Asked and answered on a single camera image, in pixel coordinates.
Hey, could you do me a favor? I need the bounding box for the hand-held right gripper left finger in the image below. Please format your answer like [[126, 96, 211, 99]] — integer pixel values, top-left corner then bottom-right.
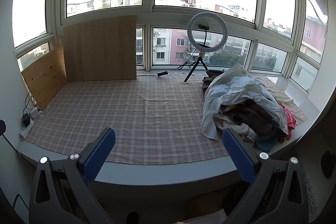
[[28, 127, 116, 224]]

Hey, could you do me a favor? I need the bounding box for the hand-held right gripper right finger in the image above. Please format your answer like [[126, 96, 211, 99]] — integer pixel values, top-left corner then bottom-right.
[[222, 127, 310, 224]]

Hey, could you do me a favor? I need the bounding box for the white shirt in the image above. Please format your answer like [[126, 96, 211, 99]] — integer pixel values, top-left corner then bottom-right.
[[200, 63, 289, 140]]

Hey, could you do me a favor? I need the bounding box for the pile of clothes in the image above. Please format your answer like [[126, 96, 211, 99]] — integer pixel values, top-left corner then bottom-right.
[[201, 69, 297, 151]]

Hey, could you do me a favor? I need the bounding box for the pink plaid mat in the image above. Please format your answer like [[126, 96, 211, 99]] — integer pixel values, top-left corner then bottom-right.
[[25, 74, 309, 165]]

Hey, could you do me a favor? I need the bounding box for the white power strip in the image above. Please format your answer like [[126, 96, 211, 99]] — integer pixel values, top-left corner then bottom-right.
[[19, 109, 41, 139]]

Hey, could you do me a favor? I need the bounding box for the white lace cloth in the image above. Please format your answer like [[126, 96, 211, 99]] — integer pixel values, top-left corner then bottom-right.
[[299, 161, 319, 224]]

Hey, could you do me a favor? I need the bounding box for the knotty pine board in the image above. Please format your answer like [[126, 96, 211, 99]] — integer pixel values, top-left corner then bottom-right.
[[21, 44, 67, 110]]

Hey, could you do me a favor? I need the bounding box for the light wooden board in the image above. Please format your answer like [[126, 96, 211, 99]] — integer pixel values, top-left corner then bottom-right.
[[63, 15, 137, 83]]

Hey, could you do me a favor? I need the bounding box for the black cable with inline switch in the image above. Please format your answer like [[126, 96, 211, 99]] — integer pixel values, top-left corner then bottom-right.
[[136, 52, 197, 77]]

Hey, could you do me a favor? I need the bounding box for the white ring light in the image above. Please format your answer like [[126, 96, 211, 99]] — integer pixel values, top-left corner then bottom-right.
[[187, 12, 228, 52]]

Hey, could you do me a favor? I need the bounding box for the white window frame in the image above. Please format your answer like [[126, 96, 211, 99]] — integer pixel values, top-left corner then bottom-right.
[[0, 0, 331, 93]]

